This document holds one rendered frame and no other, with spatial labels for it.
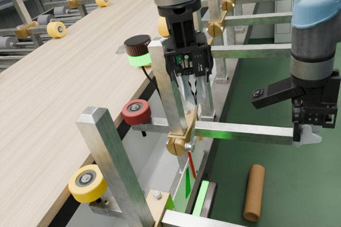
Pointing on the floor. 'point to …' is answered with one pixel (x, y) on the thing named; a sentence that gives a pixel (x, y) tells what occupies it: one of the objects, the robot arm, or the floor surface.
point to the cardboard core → (254, 193)
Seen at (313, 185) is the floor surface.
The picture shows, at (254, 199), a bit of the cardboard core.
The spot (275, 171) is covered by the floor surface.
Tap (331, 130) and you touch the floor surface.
